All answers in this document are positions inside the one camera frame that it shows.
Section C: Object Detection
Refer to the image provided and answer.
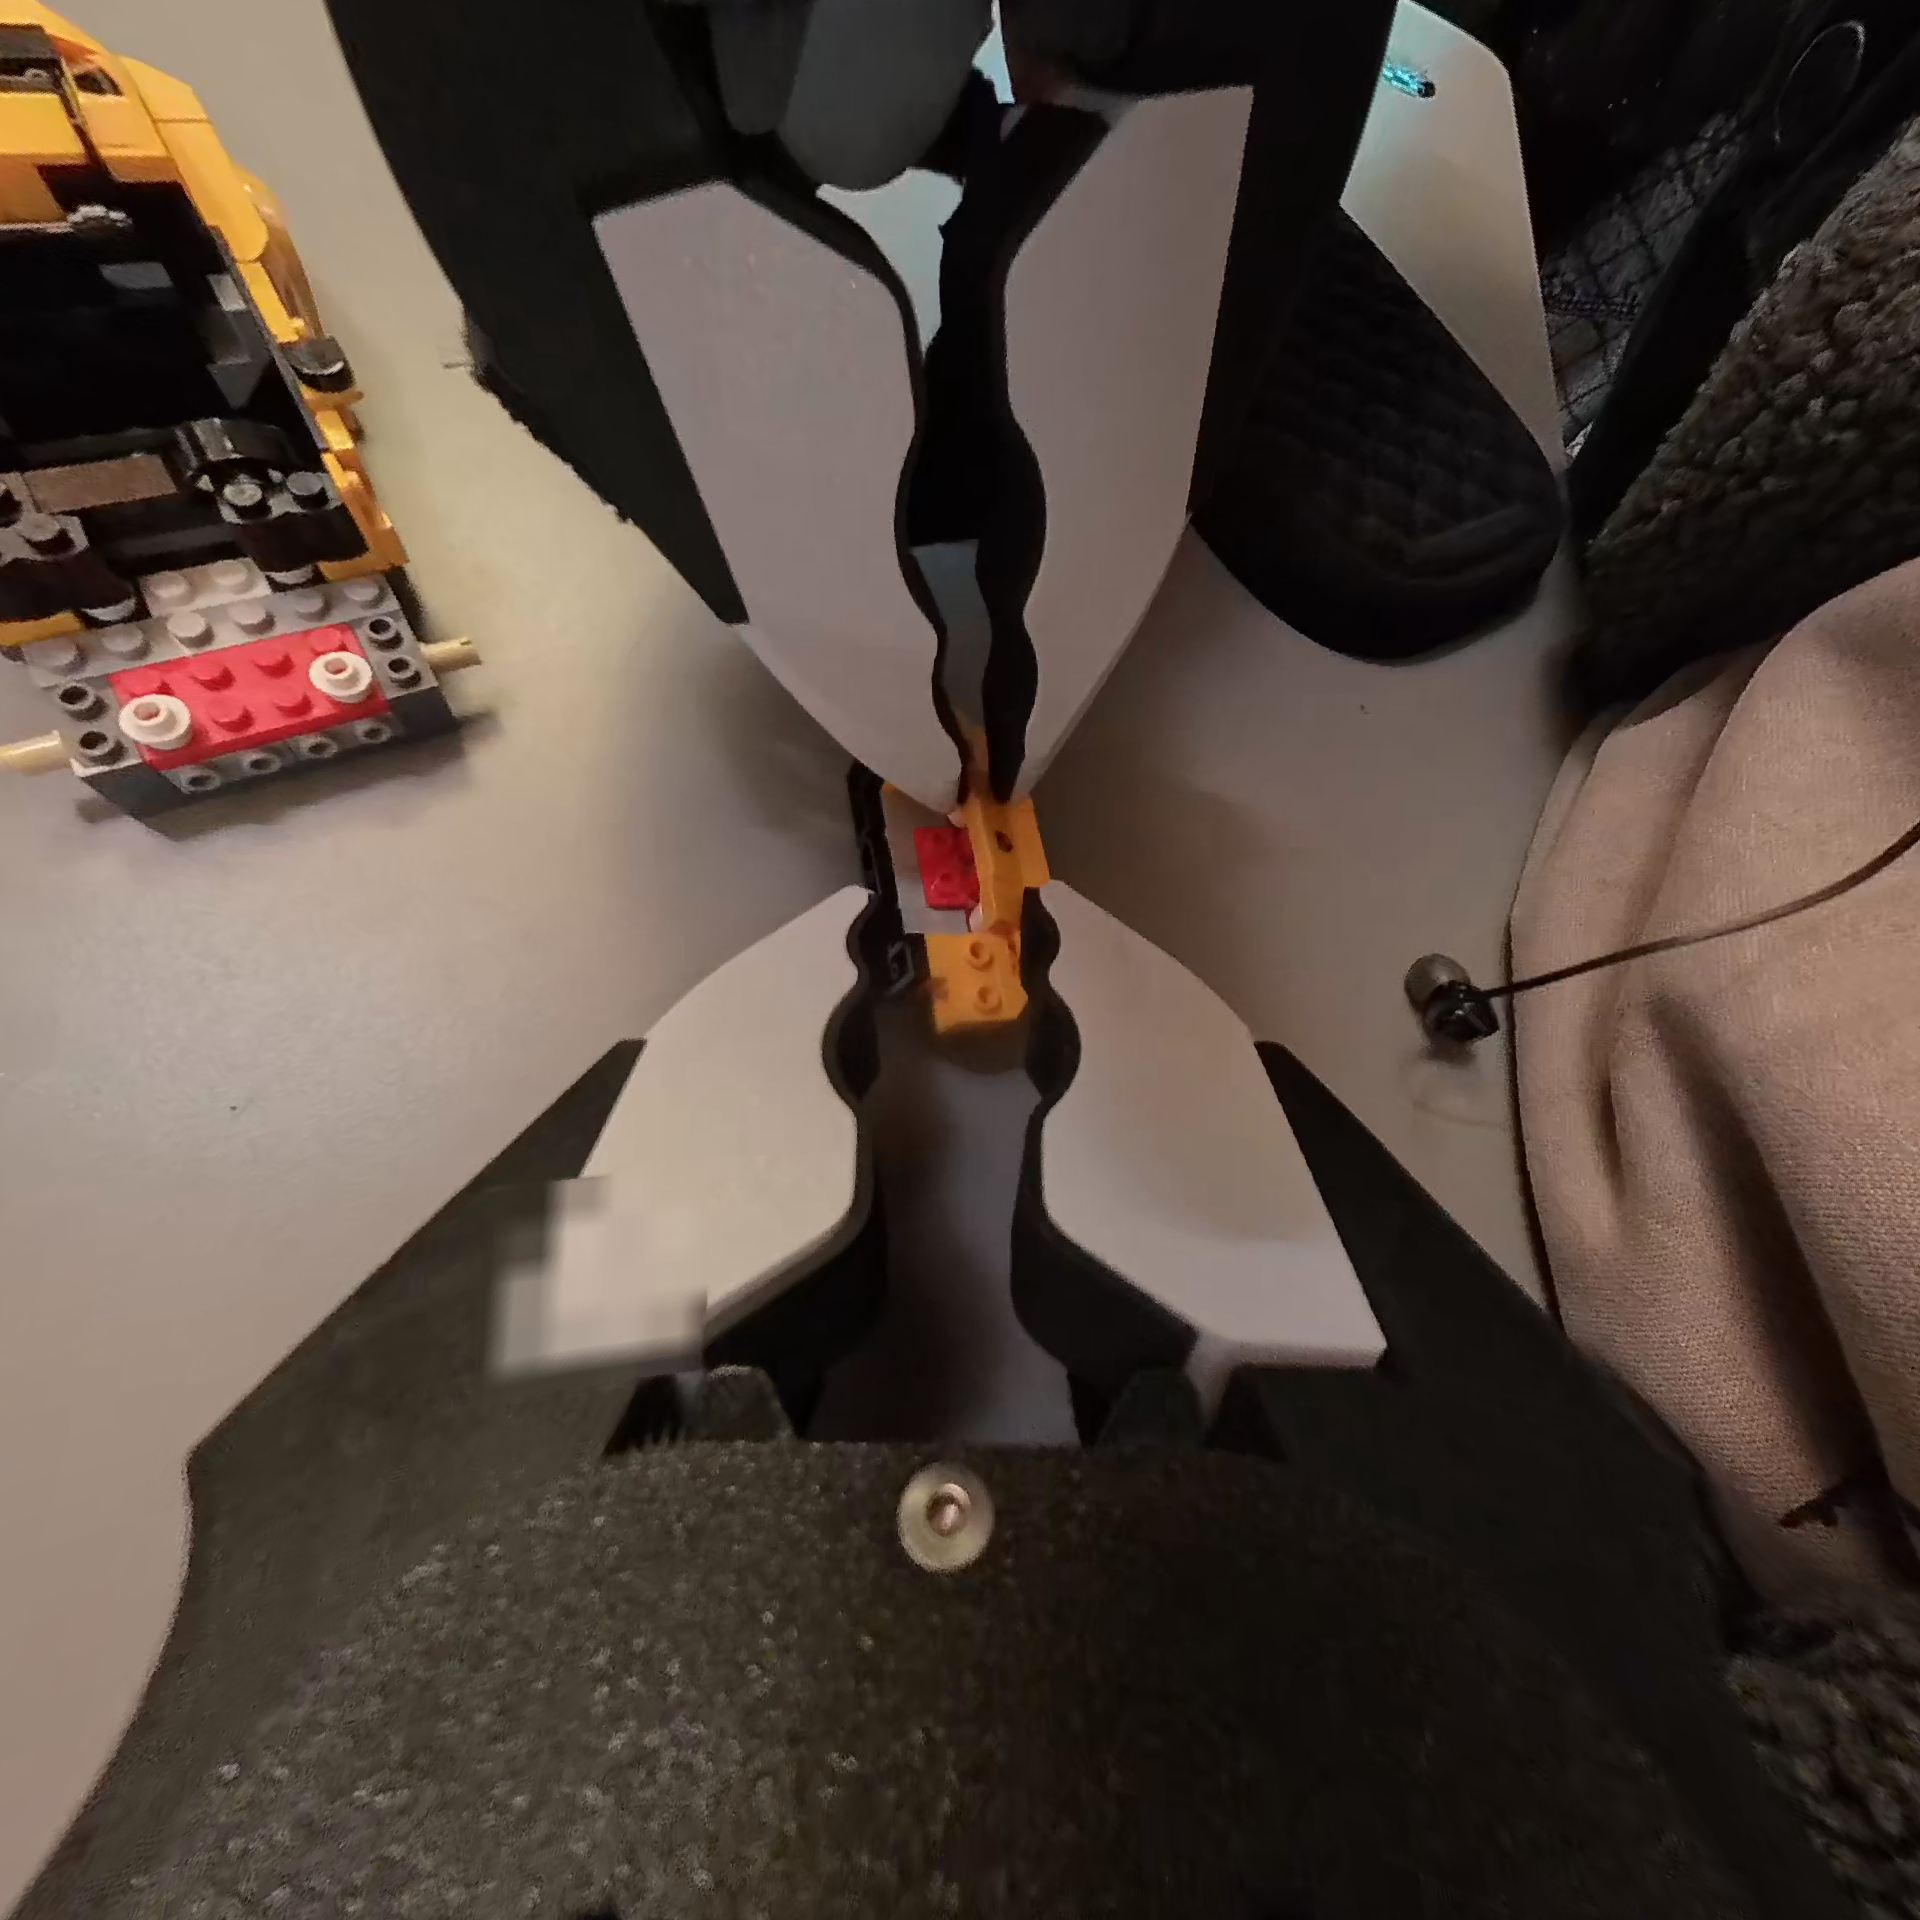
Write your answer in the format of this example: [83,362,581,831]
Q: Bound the black wired earphone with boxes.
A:
[1403,821,1920,1049]

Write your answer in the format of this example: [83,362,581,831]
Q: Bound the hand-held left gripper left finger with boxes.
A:
[551,885,880,1340]

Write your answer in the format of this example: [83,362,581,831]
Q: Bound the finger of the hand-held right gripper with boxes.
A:
[971,83,1261,801]
[591,177,996,813]

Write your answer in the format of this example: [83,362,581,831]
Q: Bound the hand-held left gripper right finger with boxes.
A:
[1021,885,1387,1372]

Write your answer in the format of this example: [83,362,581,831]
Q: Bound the grey plate lego subassembly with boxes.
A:
[844,760,1052,1038]

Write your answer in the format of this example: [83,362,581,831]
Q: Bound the beige hooded sweatshirt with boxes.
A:
[1508,553,1920,1625]

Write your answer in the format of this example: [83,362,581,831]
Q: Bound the black armrest pad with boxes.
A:
[1185,211,1569,661]

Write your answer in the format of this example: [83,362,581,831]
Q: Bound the yellow lego car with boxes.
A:
[0,0,485,821]

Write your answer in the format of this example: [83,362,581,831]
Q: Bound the dark fleece jacket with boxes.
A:
[1561,117,1920,690]

